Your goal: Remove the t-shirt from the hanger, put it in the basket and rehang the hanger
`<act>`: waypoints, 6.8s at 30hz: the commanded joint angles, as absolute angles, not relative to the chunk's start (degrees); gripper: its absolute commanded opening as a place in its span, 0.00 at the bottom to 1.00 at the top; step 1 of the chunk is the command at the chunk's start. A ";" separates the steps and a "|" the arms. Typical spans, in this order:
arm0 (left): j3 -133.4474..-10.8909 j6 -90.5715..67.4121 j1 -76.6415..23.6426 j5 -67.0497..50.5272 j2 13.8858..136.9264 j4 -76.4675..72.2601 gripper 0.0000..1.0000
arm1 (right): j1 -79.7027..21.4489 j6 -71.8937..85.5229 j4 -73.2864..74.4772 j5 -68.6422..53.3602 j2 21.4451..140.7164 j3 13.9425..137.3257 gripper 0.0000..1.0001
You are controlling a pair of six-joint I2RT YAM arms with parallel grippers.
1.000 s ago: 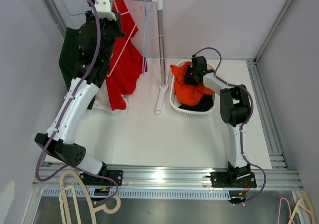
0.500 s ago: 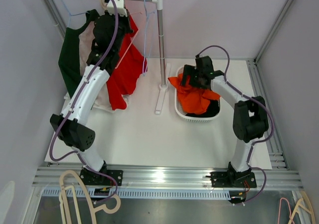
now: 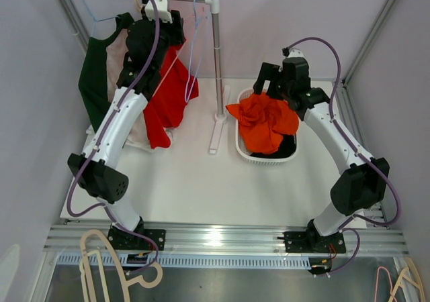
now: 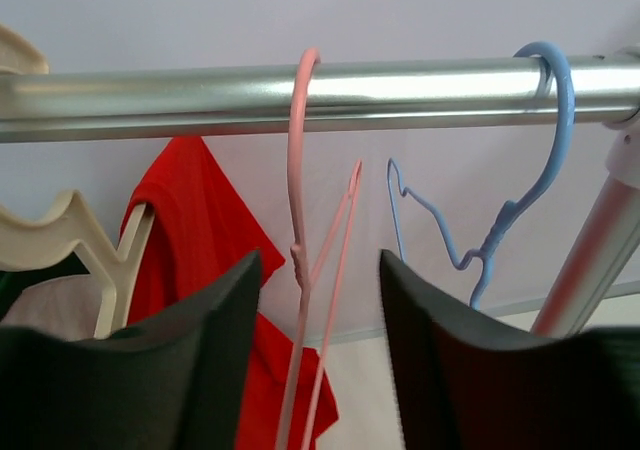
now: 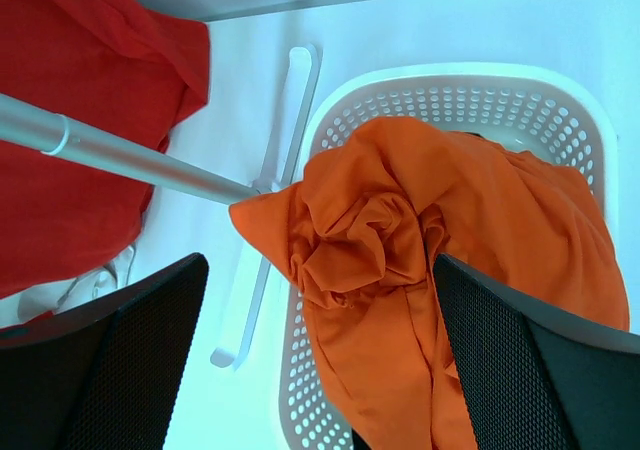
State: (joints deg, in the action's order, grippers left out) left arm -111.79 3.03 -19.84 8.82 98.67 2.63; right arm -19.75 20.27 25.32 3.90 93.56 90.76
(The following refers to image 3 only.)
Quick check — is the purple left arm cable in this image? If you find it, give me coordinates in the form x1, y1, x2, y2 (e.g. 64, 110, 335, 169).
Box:
66, 0, 159, 274

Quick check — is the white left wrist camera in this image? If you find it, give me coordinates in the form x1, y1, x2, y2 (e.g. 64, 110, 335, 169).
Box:
144, 0, 173, 23

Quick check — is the red t-shirt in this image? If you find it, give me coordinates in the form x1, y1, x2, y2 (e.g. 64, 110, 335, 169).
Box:
143, 46, 199, 150

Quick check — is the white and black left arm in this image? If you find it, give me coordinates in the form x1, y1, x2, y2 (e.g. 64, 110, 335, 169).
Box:
67, 10, 189, 249

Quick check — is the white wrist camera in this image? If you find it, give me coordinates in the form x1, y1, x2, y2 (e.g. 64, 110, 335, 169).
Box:
144, 0, 173, 23
282, 48, 304, 61

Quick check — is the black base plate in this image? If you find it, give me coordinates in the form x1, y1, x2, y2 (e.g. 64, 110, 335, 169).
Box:
278, 230, 346, 254
107, 227, 166, 251

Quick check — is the black t-shirt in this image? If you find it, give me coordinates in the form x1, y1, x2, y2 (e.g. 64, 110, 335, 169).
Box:
251, 135, 296, 159

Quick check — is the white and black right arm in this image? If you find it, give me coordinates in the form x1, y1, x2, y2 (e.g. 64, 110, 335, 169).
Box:
253, 57, 390, 252

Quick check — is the white perforated plastic basket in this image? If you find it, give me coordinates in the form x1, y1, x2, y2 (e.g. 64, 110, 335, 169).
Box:
234, 87, 300, 166

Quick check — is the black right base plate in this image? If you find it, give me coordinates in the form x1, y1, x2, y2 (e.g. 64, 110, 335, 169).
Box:
278, 230, 346, 254

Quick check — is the orange t-shirt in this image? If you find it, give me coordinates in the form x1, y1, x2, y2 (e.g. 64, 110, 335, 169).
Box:
226, 92, 299, 154

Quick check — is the pink hanger lower right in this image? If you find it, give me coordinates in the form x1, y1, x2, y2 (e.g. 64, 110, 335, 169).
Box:
373, 266, 397, 302

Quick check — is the beige hanger lower right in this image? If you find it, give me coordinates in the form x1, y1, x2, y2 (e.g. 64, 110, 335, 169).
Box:
388, 257, 426, 301

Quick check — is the green and beige t-shirt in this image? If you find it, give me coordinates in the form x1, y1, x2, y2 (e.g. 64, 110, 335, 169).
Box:
78, 13, 134, 132

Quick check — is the beige hanger lower left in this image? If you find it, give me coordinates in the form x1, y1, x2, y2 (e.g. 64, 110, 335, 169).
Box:
79, 230, 165, 302

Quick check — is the aluminium frame post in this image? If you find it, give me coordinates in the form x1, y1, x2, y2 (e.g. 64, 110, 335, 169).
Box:
342, 0, 409, 85

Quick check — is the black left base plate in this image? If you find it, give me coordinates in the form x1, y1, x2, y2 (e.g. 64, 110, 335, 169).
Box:
107, 227, 166, 251

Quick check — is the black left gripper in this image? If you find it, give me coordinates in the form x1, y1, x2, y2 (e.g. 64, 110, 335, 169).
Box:
140, 7, 184, 70

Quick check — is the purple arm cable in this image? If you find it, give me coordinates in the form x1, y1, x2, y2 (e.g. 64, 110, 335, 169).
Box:
66, 0, 159, 274
285, 36, 402, 278

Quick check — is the aluminium rail front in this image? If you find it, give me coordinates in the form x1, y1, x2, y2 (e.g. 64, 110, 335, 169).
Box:
42, 223, 409, 271

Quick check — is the pink plastic hanger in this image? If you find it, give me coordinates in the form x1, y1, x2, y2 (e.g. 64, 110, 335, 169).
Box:
157, 44, 185, 89

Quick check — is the silver clothes rack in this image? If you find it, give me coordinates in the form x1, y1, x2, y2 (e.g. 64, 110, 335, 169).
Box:
57, 0, 230, 155

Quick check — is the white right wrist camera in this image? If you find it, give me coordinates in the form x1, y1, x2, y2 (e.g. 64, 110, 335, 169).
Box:
282, 48, 304, 61

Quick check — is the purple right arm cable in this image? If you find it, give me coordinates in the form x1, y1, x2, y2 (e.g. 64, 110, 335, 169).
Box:
285, 36, 402, 278

